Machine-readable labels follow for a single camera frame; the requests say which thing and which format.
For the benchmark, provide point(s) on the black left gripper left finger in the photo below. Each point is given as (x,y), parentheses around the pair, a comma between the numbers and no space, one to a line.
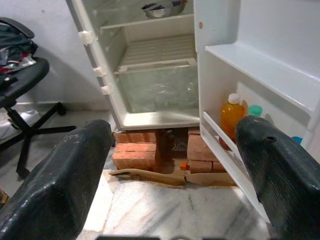
(50,187)

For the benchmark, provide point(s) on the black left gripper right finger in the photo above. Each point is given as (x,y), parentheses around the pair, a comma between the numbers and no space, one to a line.
(282,180)

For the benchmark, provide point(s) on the orange juice bottle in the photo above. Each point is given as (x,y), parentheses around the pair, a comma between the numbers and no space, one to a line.
(231,117)

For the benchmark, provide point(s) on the white mini fridge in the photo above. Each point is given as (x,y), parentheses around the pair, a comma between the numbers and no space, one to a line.
(160,119)

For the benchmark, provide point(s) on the white fridge door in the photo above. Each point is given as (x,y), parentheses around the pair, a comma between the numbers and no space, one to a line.
(275,25)

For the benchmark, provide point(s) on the glass fridge shelf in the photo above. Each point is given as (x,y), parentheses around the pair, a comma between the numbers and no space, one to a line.
(150,22)

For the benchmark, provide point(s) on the blue capped bottle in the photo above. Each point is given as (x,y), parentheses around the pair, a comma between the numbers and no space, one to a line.
(297,140)

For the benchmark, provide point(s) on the red brick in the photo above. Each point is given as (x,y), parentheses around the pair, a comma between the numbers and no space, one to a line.
(193,131)
(132,160)
(198,148)
(135,137)
(218,167)
(200,166)
(136,147)

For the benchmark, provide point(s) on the brown cardboard piece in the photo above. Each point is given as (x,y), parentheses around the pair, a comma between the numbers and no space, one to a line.
(155,176)
(212,178)

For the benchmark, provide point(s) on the teal capped bottle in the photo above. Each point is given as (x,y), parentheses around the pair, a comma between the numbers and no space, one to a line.
(255,110)

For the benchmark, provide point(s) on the white door bottle rack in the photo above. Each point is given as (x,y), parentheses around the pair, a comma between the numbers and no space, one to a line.
(217,140)

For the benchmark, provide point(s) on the small orange block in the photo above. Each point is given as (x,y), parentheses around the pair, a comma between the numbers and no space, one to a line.
(184,165)

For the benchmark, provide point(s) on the white door shelf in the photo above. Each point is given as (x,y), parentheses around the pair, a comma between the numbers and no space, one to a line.
(262,67)

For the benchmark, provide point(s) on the black office chair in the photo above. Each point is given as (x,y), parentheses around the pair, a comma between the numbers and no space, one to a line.
(27,75)

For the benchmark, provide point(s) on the clothes heap on chair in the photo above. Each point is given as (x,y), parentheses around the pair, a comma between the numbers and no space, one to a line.
(15,47)

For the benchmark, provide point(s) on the clear crisper drawer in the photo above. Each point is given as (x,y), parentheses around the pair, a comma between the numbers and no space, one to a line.
(160,90)

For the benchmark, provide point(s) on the white crisper cover shelf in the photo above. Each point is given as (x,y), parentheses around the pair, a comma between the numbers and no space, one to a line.
(155,66)

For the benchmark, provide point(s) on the steel bowl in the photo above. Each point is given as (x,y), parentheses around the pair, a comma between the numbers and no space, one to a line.
(162,11)

